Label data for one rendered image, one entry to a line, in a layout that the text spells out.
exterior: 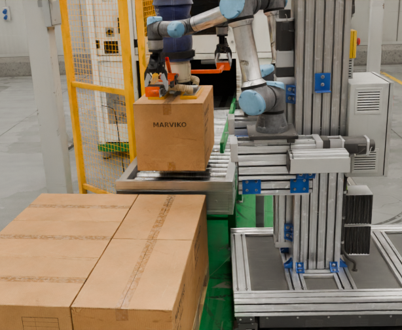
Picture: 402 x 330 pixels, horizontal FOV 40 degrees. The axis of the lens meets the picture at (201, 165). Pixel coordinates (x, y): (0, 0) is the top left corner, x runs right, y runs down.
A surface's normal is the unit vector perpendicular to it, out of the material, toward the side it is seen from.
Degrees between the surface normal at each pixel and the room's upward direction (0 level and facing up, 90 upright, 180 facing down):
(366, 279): 0
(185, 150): 89
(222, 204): 90
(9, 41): 90
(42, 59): 90
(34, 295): 0
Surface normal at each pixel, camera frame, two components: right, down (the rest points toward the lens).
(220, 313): -0.04, -0.95
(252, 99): -0.55, 0.40
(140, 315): -0.11, 0.31
